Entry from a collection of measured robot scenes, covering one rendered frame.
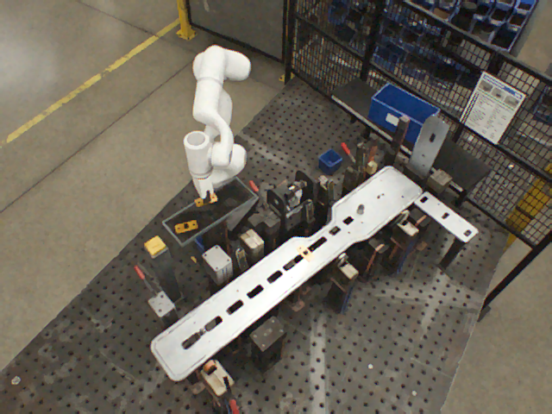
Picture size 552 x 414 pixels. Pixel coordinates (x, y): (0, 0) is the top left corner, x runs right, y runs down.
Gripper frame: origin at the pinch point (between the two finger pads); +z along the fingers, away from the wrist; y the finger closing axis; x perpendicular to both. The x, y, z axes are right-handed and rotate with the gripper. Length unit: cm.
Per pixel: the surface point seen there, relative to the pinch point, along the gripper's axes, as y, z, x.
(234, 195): -1.6, 7.8, 12.4
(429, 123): 7, -5, 102
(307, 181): 4.3, 8.3, 43.8
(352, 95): -48, 21, 102
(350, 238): 30, 24, 53
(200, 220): 4.4, 7.8, -4.6
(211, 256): 18.9, 12.7, -5.9
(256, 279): 30.3, 23.6, 7.9
